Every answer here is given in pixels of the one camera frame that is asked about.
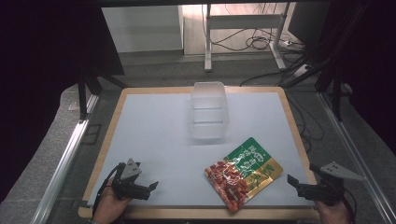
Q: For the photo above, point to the person's right hand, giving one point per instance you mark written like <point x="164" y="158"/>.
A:
<point x="334" y="214"/>

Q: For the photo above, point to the white power strip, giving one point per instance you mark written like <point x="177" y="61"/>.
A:
<point x="301" y="70"/>

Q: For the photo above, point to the green and red snack packet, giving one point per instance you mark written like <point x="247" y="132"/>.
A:
<point x="243" y="174"/>

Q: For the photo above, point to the person's left hand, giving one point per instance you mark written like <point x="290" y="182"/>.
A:
<point x="107" y="208"/>

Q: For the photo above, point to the aluminium rail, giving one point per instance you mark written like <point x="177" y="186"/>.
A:
<point x="60" y="171"/>
<point x="358" y="149"/>

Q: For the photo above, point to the black curtain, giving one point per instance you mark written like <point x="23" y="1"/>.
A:
<point x="40" y="77"/>
<point x="373" y="62"/>

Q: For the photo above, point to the black metal stand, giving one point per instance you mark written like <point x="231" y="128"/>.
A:
<point x="82" y="96"/>
<point x="336" y="93"/>

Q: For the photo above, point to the white metal desk frame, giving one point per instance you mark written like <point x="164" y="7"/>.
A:
<point x="246" y="21"/>

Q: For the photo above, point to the white cabinet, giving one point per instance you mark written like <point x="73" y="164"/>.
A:
<point x="143" y="28"/>

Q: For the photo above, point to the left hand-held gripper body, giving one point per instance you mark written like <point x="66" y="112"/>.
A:
<point x="126" y="186"/>

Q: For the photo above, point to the clear plastic container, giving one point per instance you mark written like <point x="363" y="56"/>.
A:
<point x="208" y="109"/>

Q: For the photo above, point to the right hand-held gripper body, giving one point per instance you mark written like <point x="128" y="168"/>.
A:
<point x="327" y="189"/>

